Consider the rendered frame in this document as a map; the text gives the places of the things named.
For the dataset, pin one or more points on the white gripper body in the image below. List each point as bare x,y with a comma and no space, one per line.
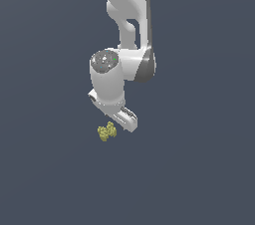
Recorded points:
123,117

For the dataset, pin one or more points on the small yellow lumpy object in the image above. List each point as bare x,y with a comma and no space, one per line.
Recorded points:
107,131

